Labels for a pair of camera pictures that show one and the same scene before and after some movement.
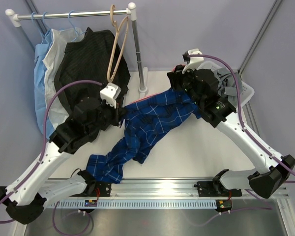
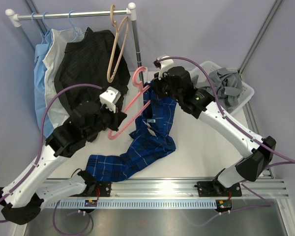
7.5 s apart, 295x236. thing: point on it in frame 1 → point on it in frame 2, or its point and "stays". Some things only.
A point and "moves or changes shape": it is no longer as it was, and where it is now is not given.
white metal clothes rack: [130, 10] stays
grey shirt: [228, 88] stays
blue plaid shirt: [141, 120] moves or changes shape
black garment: [94, 56] stays
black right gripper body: [186, 81] → [163, 90]
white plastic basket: [248, 91] stays
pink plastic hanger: [150, 96] → [112, 136]
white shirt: [54, 49] stays
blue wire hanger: [33, 21] stays
